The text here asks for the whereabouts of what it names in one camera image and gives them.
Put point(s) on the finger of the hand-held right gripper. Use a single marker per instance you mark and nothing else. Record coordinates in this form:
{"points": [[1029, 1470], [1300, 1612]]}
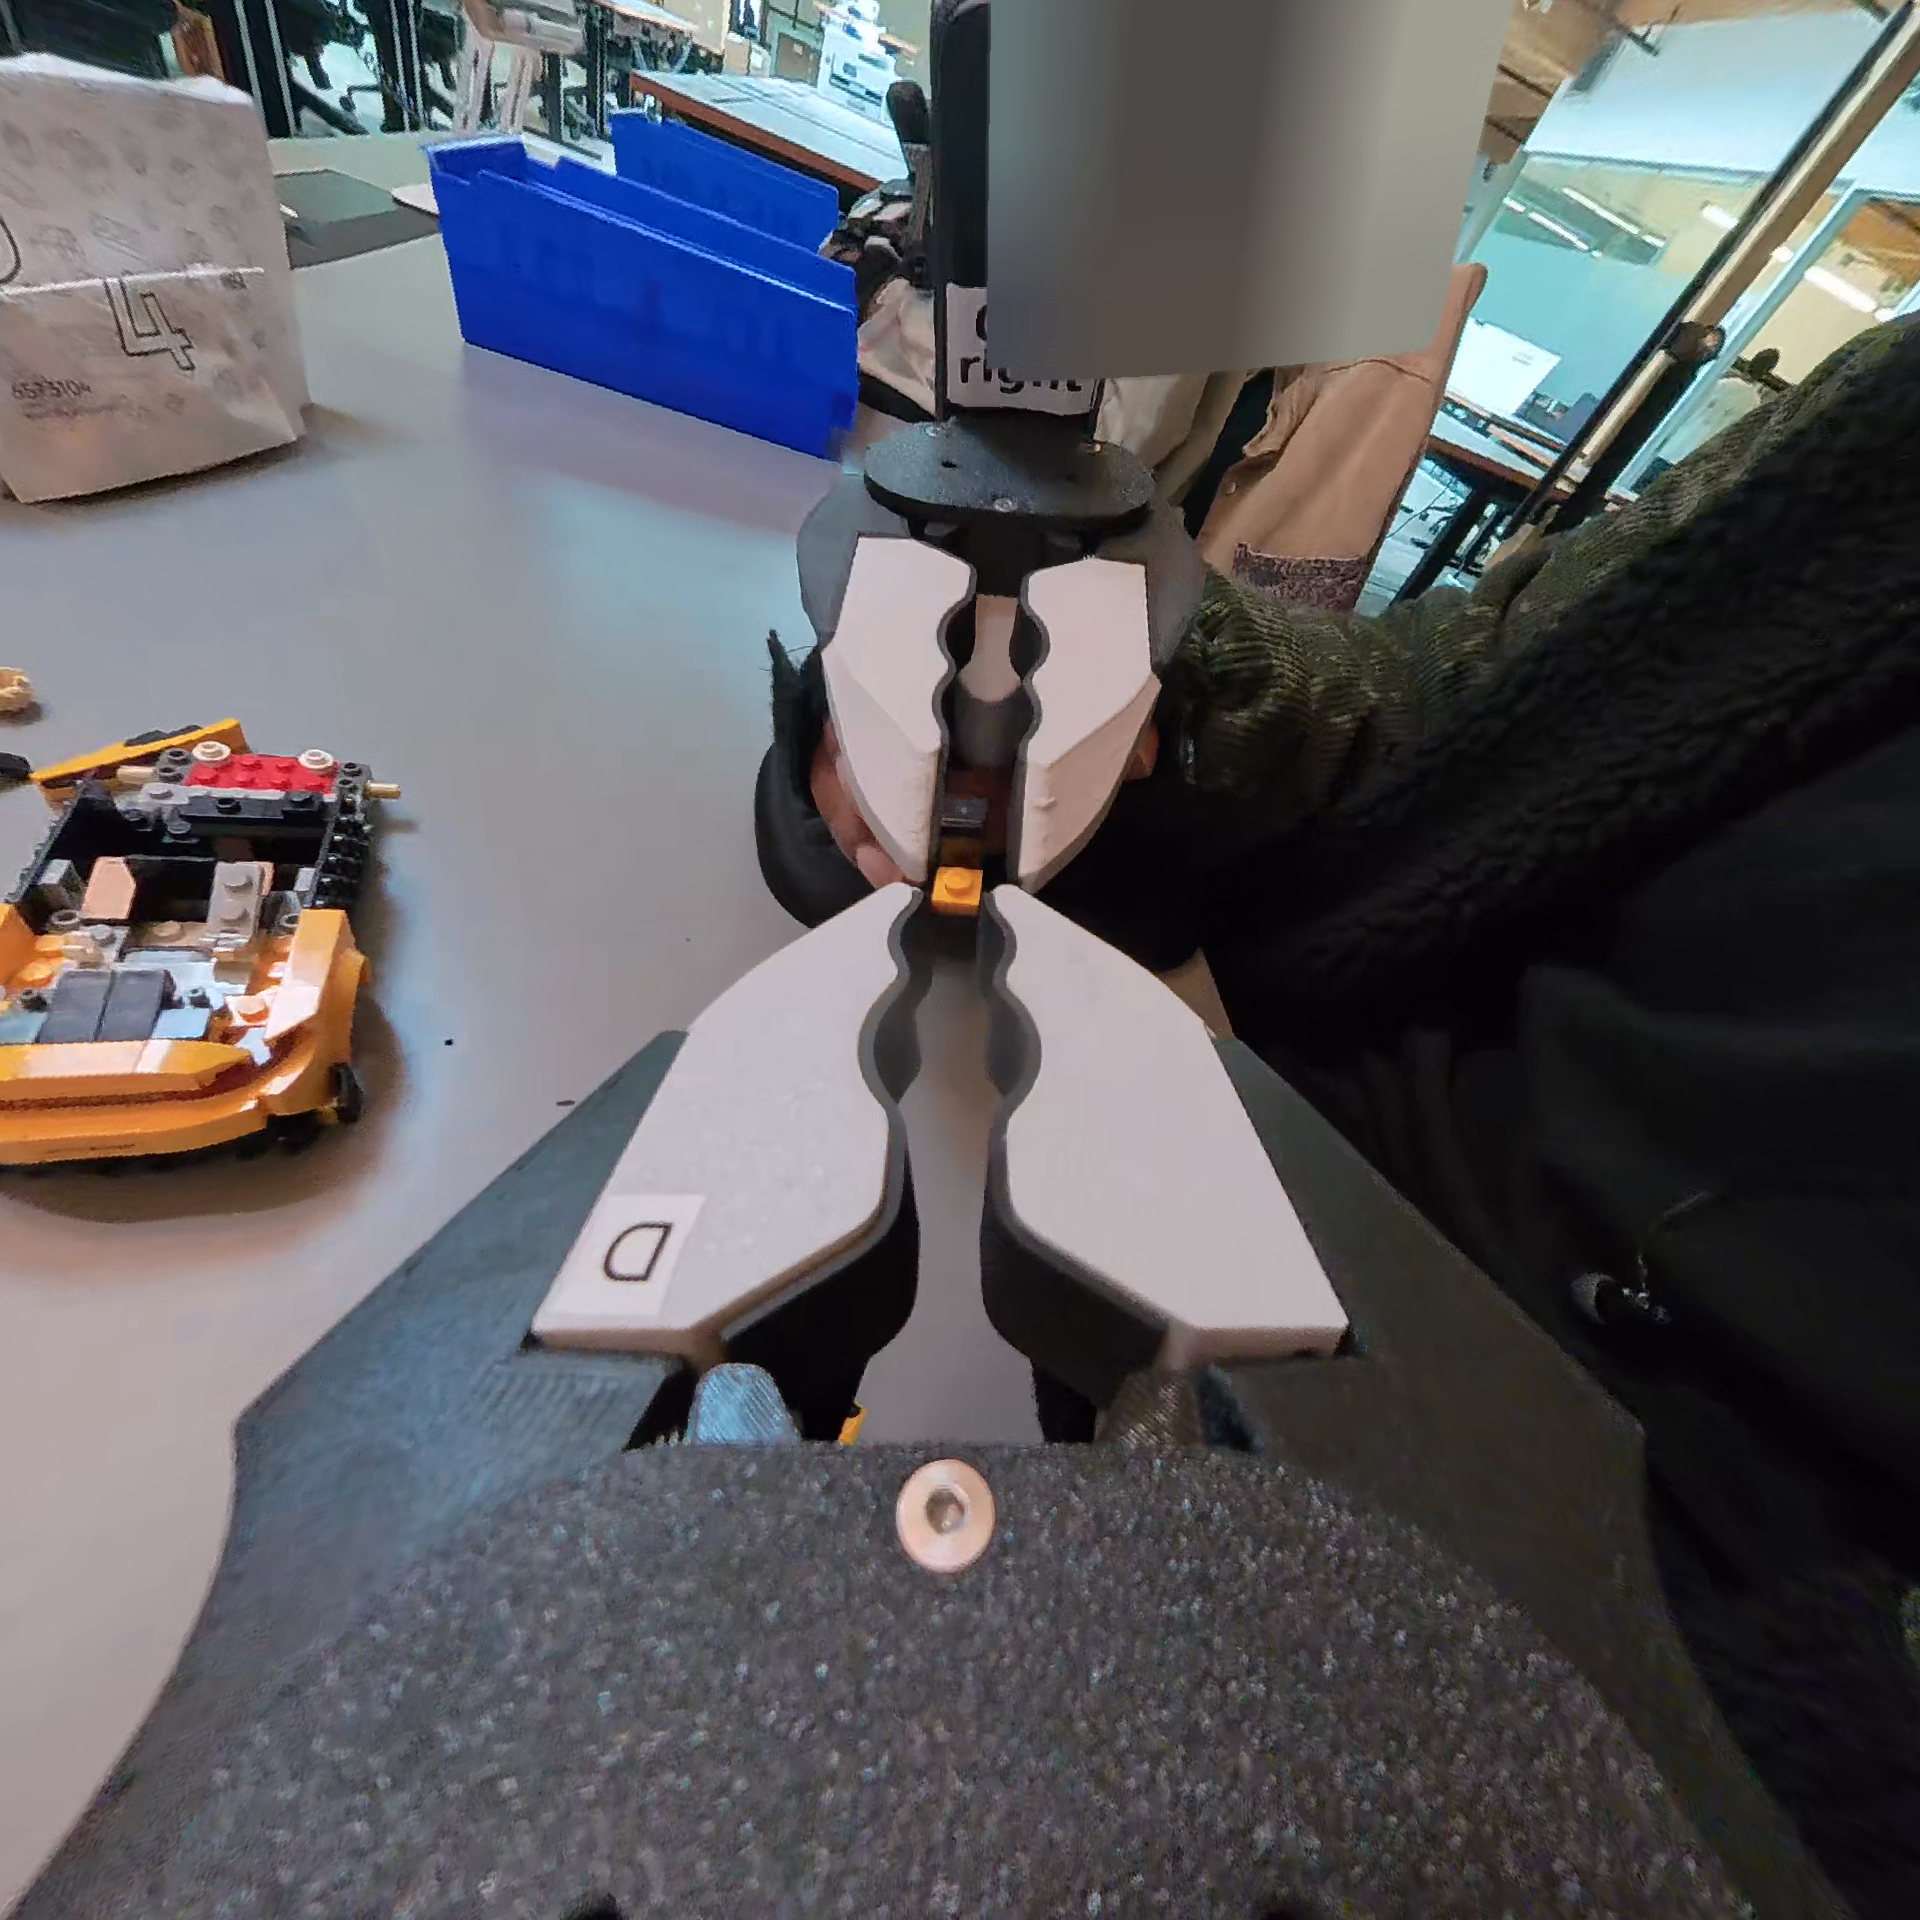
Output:
{"points": [[1095, 692], [882, 675]]}

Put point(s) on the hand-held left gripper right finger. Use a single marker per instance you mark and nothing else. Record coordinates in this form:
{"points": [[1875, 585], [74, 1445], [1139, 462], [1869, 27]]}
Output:
{"points": [[1169, 1186]]}

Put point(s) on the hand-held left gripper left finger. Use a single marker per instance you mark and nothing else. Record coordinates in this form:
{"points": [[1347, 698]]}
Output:
{"points": [[748, 1156]]}

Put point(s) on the small black lego brick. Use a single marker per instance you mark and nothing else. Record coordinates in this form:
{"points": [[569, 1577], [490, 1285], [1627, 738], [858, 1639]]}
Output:
{"points": [[961, 818]]}

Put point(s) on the small yellow lego plate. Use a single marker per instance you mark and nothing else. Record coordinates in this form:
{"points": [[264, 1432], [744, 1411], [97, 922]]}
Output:
{"points": [[956, 886]]}

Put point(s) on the yellow lego car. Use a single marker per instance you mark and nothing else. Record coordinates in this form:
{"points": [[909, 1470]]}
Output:
{"points": [[149, 1079]]}

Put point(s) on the yellow lego side panel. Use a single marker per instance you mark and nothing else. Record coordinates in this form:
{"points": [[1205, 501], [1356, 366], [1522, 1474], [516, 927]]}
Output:
{"points": [[134, 746]]}

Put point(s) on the person's right forearm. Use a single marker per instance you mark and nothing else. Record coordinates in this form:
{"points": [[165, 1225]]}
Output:
{"points": [[1499, 675]]}

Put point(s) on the blue plastic bin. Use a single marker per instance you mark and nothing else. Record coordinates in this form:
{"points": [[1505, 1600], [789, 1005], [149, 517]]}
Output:
{"points": [[628, 299], [719, 178]]}

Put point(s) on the long wooden office table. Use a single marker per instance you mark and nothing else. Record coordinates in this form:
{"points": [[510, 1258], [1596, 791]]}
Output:
{"points": [[780, 128]]}

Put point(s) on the small white printed paper bag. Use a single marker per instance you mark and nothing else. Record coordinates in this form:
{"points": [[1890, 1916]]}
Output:
{"points": [[149, 389]]}

